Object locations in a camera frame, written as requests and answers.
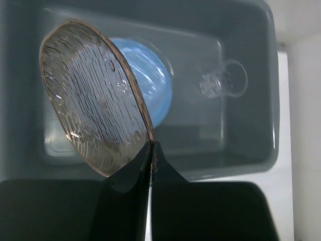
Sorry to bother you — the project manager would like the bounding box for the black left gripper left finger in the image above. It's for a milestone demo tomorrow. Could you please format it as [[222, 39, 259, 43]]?
[[1, 144, 152, 240]]

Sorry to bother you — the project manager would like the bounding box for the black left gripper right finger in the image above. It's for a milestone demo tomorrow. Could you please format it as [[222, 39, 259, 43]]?
[[151, 143, 279, 240]]

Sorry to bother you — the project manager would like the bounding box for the amber glass square plate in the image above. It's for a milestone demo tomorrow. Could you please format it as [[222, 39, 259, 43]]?
[[39, 19, 155, 177]]

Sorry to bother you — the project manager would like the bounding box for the clear glass cup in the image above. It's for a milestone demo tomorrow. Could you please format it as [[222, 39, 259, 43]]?
[[200, 59, 248, 98]]

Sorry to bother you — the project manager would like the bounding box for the blue plastic plate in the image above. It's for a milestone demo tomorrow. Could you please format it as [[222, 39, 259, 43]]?
[[110, 37, 173, 128]]

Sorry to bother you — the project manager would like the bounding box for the grey plastic bin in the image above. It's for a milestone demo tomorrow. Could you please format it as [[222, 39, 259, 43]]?
[[1, 1, 279, 181]]

